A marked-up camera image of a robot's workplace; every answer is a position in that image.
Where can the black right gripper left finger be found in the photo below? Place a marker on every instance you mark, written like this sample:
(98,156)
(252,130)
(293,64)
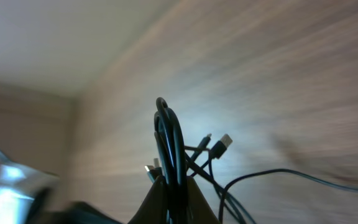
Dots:
(153,209)

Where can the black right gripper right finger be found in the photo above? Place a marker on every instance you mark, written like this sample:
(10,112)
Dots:
(199,210)

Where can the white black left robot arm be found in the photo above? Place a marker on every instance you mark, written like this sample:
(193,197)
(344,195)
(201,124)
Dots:
(25,191)

